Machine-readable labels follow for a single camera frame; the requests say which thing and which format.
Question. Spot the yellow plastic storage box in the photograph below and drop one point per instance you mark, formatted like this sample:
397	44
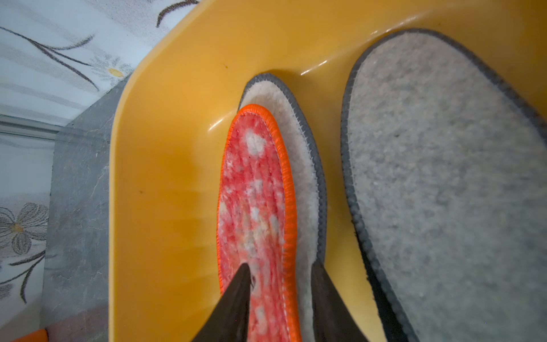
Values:
175	112

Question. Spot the orange cylinder bottle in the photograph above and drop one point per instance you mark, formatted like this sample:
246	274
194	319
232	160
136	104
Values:
40	335

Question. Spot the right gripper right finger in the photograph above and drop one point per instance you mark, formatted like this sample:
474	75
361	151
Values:
331	318

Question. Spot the grey felt insole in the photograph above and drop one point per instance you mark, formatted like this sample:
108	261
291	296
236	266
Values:
272	93
444	166

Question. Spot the red insole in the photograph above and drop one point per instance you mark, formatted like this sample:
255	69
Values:
257	223

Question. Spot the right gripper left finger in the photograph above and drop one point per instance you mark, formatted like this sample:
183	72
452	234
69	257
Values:
229	320

